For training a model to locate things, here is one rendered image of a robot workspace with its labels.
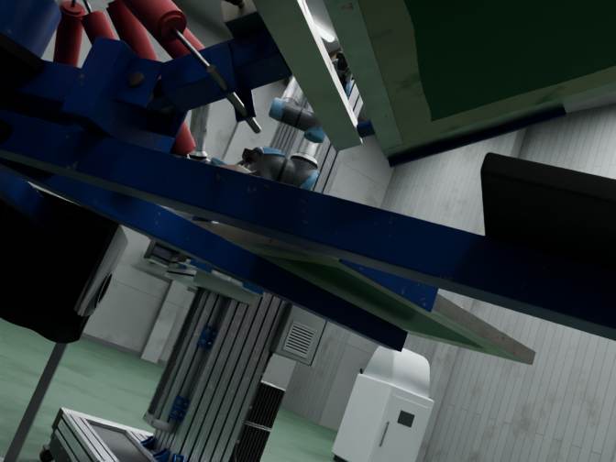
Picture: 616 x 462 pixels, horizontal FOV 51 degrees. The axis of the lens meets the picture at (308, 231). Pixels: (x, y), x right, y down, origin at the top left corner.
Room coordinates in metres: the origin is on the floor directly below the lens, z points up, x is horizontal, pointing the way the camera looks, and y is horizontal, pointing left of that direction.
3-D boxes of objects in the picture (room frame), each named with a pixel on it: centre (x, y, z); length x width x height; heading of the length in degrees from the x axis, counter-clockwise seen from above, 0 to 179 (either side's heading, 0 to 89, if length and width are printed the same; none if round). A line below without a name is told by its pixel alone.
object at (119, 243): (2.14, 0.61, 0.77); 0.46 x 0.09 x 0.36; 9
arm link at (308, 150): (2.44, 0.11, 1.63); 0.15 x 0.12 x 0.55; 94
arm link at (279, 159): (2.44, 0.24, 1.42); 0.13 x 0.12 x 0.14; 94
